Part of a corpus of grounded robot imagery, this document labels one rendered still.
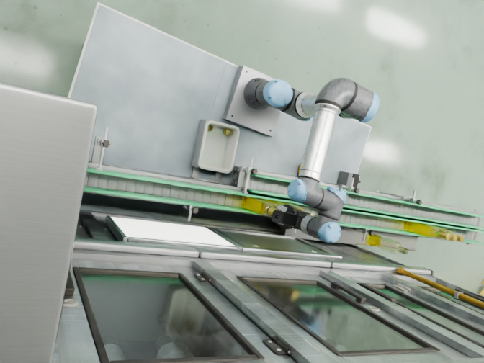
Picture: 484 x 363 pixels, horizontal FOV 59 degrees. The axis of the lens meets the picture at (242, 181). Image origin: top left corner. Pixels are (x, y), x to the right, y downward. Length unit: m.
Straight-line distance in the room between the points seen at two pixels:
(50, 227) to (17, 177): 0.07
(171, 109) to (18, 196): 1.51
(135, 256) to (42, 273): 0.78
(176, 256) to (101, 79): 0.88
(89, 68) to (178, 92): 0.39
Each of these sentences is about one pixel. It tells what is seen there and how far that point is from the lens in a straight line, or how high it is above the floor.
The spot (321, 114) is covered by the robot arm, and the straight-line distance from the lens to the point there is 1.54.
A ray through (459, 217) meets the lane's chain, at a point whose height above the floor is 0.88.
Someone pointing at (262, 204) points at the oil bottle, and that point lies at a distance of 1.86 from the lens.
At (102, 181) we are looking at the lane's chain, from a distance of 1.82.
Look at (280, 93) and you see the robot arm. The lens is 1.91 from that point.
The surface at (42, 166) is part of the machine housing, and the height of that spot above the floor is 2.13.
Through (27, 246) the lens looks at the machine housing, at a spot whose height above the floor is 2.13.
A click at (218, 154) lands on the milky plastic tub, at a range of 2.07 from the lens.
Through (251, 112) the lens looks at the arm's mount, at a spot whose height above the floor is 0.80.
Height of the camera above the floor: 2.66
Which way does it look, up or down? 62 degrees down
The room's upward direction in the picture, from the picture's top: 107 degrees clockwise
